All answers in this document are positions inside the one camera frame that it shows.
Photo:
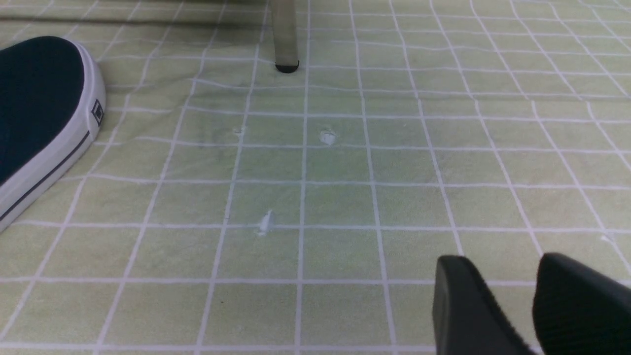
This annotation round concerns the green checked tablecloth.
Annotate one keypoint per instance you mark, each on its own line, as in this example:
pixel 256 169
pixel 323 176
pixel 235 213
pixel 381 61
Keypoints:
pixel 226 208

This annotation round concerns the silver metal shoe rack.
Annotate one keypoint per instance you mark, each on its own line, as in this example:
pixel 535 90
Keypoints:
pixel 283 25

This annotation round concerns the navy slip-on shoe right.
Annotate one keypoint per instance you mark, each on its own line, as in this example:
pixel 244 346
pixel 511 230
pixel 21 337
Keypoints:
pixel 52 105

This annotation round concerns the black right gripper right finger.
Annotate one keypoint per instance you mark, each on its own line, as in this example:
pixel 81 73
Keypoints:
pixel 579 311

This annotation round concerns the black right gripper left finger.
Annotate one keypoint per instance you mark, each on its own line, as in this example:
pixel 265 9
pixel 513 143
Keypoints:
pixel 467 319

